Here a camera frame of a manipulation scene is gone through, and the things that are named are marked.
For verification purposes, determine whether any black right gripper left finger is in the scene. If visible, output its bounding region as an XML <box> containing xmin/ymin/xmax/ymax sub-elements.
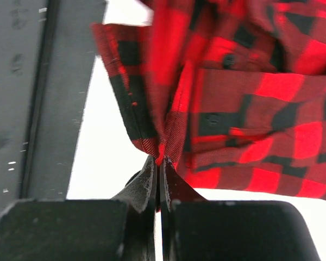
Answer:
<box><xmin>0</xmin><ymin>157</ymin><xmax>156</xmax><ymax>261</ymax></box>

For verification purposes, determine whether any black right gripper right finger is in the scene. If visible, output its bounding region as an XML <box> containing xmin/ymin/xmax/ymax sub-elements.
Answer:
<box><xmin>159</xmin><ymin>159</ymin><xmax>319</xmax><ymax>261</ymax></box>

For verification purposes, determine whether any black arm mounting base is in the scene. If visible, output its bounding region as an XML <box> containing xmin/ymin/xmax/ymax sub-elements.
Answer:
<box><xmin>0</xmin><ymin>1</ymin><xmax>106</xmax><ymax>215</ymax></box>

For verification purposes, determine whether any red black plaid shirt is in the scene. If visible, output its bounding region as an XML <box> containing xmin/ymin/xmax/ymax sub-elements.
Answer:
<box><xmin>92</xmin><ymin>1</ymin><xmax>326</xmax><ymax>200</ymax></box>

